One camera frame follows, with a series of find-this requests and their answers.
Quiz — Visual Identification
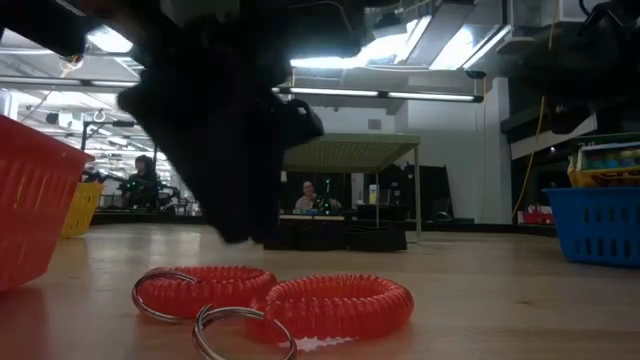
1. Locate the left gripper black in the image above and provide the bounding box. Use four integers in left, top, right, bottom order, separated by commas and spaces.
117, 19, 326, 246

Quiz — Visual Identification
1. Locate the green crayon box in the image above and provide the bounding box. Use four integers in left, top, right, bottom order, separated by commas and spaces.
567, 167, 640, 189
574, 142, 640, 174

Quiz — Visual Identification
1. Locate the red coil wrist keychain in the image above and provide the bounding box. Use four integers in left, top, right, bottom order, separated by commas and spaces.
131, 264, 279, 324
192, 272, 416, 360

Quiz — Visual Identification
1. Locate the blue plastic basket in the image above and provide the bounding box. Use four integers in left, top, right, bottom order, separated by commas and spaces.
543, 187, 640, 269

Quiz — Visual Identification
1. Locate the green perforated metal shelf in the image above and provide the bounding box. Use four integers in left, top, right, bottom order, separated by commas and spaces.
282, 132, 422, 242

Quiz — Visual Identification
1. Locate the person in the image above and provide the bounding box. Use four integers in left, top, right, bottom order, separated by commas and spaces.
293, 180, 344, 211
119, 154, 166, 209

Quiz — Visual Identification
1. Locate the red box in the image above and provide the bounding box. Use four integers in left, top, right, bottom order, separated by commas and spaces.
517, 204, 555, 226

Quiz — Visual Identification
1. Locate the black cabinet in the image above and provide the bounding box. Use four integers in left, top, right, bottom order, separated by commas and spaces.
349, 163, 455, 222

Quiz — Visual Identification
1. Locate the yellow plastic basket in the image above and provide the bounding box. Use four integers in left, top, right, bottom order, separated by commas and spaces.
60, 182, 105, 239

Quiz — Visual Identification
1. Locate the long black linear light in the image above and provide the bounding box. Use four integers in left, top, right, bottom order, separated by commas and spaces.
272, 85, 485, 104

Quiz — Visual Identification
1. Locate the orange plastic basket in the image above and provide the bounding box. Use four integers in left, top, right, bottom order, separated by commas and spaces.
0, 114, 96, 294

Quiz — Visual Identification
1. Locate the yellow extension cable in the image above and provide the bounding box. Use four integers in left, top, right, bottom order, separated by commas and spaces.
509, 0, 560, 221

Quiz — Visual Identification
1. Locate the black aluminium table frame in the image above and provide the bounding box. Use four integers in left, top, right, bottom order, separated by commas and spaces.
92, 212, 556, 237

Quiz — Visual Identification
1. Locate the black metal stand frame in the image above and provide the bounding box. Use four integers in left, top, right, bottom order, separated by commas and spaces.
81, 119, 161, 201

